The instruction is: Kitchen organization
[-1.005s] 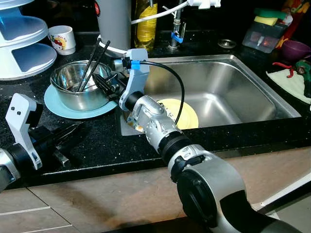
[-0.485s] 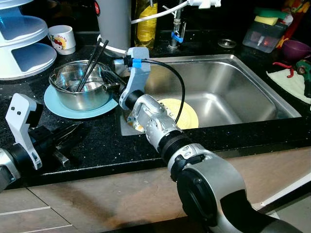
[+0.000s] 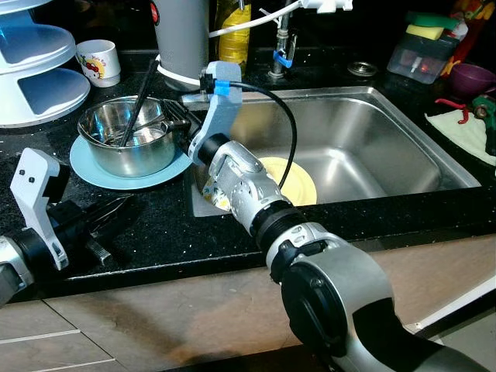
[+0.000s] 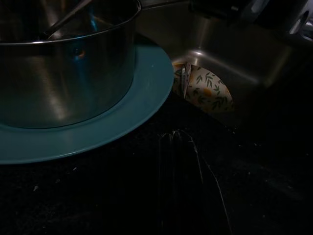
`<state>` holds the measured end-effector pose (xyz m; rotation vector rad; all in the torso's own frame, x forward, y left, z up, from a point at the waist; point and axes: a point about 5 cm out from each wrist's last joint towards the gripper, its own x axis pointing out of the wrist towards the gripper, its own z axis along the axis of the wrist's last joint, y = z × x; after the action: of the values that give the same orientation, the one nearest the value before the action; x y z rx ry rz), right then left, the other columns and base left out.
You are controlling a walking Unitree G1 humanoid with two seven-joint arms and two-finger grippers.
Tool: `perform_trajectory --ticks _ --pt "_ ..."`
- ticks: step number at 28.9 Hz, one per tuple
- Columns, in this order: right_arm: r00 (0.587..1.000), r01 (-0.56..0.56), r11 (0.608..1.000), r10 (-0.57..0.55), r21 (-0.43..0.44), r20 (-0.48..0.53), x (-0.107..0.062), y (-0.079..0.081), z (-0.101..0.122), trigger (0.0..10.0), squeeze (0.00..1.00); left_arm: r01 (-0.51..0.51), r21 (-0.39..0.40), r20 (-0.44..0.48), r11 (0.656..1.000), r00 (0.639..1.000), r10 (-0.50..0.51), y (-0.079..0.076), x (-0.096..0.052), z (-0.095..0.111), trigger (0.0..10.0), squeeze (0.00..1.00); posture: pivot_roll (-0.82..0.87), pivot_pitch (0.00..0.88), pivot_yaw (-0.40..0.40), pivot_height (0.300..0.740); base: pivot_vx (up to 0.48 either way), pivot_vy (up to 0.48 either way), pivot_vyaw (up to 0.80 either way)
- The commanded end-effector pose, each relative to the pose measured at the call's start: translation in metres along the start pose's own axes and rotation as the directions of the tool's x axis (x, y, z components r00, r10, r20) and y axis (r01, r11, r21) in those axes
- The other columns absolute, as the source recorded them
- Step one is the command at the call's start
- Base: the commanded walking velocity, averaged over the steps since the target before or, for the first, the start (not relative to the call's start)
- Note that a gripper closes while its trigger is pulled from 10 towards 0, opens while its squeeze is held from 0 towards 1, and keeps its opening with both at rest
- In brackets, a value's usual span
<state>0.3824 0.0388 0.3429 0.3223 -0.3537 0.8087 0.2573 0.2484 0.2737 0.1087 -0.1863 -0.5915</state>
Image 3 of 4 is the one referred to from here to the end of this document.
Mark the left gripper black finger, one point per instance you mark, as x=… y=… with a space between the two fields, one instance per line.
x=108 y=225
x=108 y=208

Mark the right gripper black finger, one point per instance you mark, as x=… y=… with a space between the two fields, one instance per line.
x=177 y=108
x=178 y=124

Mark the stainless steel pot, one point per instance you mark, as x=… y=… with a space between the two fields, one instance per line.
x=132 y=159

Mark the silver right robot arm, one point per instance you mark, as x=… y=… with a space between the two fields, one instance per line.
x=333 y=294

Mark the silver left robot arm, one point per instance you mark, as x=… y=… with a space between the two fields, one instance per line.
x=9 y=263

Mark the steel utensil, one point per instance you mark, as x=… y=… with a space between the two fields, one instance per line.
x=147 y=129

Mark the black long utensil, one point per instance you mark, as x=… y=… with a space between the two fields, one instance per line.
x=143 y=93

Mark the light blue round plate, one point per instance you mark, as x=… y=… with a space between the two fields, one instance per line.
x=89 y=172

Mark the blue tape strip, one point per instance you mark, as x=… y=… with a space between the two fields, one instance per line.
x=222 y=87

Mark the grey kettle with white base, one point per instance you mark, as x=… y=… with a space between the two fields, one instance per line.
x=182 y=39

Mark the yellow cooking oil bottle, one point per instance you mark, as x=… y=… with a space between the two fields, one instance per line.
x=232 y=46

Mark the white printed mug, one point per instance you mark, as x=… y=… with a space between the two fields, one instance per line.
x=108 y=54

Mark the blue tape wrap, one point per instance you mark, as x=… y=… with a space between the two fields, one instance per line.
x=284 y=60

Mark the pale green cloth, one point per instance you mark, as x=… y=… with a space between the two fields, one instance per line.
x=457 y=136

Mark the yellow round plate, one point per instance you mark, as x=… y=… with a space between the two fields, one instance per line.
x=302 y=186

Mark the metal sink faucet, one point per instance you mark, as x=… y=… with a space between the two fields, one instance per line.
x=287 y=39

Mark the white blue tiered rack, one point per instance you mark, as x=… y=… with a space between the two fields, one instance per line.
x=39 y=46

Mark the purple cup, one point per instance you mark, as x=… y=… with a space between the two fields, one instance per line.
x=469 y=81

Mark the stainless steel sink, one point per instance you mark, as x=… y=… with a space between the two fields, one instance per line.
x=364 y=147

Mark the round metal lid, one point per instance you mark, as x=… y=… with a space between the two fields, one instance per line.
x=362 y=69

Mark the colourful snack packet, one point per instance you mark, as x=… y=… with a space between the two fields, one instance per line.
x=473 y=23

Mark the clear plastic container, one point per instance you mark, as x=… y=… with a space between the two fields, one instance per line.
x=418 y=62

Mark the yellow sponge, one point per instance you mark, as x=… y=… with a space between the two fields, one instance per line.
x=425 y=32

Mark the green sponge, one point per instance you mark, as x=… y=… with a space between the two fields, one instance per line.
x=434 y=19

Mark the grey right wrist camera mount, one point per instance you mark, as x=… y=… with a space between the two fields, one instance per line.
x=221 y=116

